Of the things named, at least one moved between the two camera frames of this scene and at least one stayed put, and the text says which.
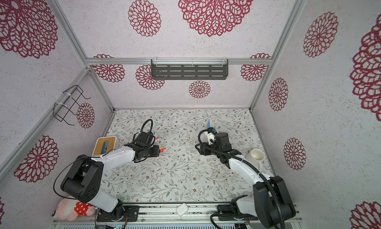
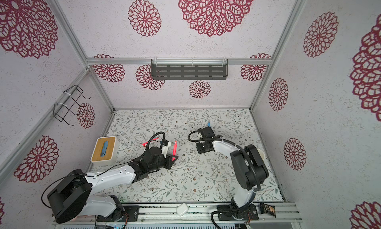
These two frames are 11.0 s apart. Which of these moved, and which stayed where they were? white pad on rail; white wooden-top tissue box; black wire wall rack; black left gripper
Moved: black left gripper
Stayed: white wooden-top tissue box; black wire wall rack; white pad on rail
